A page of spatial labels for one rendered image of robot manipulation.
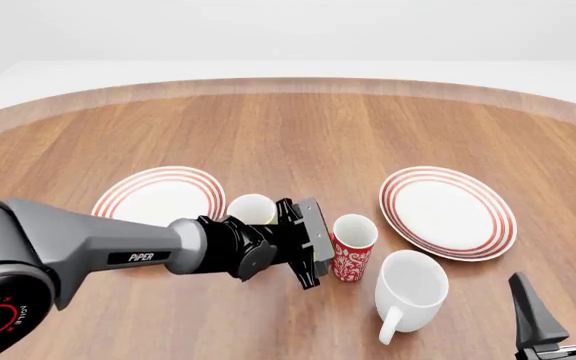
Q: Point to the small white mug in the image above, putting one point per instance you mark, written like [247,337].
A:
[250,208]

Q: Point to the white plate with red rings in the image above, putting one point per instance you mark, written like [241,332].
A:
[448,213]
[163,195]

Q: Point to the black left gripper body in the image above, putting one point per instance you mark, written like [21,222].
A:
[313,228]

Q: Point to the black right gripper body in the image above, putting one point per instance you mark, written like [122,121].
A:
[568,352]

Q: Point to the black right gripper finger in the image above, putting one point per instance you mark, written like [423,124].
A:
[533,315]

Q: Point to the red patterned mug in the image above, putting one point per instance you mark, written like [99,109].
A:
[353,262]

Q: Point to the grey and black left robot arm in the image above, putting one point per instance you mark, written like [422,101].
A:
[93,240]

